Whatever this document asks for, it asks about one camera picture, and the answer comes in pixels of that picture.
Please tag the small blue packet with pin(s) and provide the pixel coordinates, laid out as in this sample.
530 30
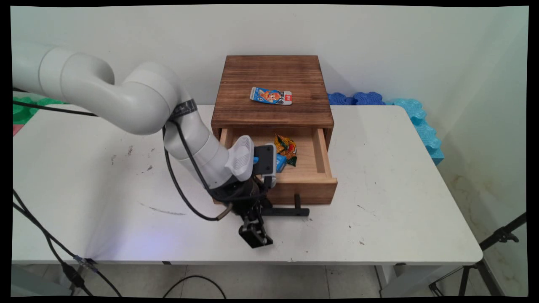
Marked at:
281 162

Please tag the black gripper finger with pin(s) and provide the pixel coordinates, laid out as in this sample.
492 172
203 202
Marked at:
257 210
254 236

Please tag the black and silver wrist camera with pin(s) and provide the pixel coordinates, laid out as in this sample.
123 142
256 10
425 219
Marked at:
265 162

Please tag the cyan foam mat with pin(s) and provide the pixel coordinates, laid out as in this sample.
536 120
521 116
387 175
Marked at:
423 126

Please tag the dark blue foam mat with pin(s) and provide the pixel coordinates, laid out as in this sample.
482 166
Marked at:
356 99

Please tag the orange green candy wrapper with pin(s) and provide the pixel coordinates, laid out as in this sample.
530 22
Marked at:
287 147

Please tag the blue cartoon snack packet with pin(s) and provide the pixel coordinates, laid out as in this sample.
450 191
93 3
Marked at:
271 96

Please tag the brown wooden drawer cabinet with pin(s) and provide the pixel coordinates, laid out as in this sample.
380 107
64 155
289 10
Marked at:
273 80

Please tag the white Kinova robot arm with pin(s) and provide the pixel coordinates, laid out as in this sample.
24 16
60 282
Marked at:
139 101

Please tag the black tripod stand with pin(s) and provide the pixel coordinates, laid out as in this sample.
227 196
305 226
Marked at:
484 252

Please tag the pink foam mat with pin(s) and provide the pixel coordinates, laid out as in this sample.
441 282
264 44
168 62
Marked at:
17 128

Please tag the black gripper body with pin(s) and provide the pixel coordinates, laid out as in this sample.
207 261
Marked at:
240 193

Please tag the green foam mat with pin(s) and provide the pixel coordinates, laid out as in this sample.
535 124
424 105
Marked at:
25 110

